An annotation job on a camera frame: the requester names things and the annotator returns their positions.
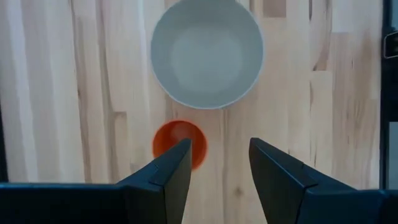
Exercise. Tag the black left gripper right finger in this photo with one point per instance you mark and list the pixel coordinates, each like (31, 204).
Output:
(289, 189)

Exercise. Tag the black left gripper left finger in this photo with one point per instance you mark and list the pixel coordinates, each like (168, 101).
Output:
(161, 186)

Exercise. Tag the small orange cup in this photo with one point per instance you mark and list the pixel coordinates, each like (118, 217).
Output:
(168, 137)

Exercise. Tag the large white bowl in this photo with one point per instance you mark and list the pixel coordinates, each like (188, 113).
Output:
(206, 56)

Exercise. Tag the black aluminium table frame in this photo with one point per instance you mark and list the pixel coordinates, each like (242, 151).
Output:
(388, 93)

